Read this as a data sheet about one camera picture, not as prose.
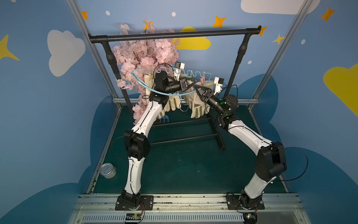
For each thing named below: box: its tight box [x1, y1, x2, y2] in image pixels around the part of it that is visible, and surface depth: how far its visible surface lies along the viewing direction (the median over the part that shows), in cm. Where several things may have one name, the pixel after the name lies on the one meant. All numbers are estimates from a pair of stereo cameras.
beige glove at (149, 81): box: [144, 73, 155, 104], surface depth 69 cm
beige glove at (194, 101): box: [184, 80, 215, 119], surface depth 85 cm
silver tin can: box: [99, 162, 117, 179], surface depth 82 cm
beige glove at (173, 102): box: [163, 95, 182, 114], surface depth 86 cm
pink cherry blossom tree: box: [112, 19, 180, 125], surface depth 69 cm
